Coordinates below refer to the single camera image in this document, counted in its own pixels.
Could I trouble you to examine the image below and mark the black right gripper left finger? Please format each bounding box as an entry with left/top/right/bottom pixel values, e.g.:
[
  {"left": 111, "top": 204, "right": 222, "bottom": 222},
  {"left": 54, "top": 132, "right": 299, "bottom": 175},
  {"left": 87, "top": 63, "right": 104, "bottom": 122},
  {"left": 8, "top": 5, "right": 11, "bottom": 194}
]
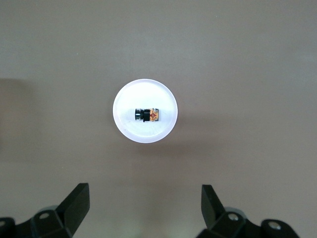
[{"left": 0, "top": 182, "right": 90, "bottom": 238}]

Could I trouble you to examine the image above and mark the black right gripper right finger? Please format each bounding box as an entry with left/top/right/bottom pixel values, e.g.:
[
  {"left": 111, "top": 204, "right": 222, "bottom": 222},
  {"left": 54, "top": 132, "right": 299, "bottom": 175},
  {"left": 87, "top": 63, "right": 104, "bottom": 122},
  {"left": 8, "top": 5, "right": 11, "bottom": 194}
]
[{"left": 198, "top": 184, "right": 301, "bottom": 238}]

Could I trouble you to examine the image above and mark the pink round plate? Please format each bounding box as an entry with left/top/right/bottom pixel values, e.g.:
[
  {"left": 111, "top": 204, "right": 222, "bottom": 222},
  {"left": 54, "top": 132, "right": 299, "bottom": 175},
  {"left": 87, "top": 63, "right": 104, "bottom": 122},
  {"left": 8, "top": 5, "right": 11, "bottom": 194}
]
[{"left": 112, "top": 78, "right": 179, "bottom": 144}]

